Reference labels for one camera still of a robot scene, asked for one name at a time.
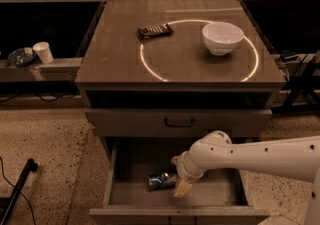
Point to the blue silver redbull can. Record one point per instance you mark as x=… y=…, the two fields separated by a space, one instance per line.
x=161 y=180

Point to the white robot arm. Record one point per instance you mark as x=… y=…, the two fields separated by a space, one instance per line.
x=297 y=158

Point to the open grey middle drawer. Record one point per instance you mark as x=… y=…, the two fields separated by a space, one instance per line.
x=219 y=198

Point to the grey top drawer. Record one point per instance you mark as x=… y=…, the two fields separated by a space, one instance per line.
x=150 y=122

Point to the grey drawer cabinet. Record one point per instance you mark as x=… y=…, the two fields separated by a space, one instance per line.
x=122 y=70

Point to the white bowl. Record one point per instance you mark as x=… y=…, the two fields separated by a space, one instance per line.
x=221 y=38

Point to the dark snack bar wrapper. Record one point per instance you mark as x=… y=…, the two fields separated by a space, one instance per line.
x=155 y=31

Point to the grey low side shelf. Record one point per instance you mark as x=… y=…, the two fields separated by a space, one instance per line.
x=61 y=69

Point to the black pole on floor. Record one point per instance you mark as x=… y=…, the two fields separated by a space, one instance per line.
x=7 y=203

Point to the black stand legs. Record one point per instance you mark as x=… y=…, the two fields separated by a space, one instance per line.
x=303 y=85

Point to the white paper cup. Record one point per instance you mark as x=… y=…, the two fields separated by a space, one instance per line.
x=42 y=49

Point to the black drawer handle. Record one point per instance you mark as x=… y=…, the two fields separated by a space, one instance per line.
x=179 y=124

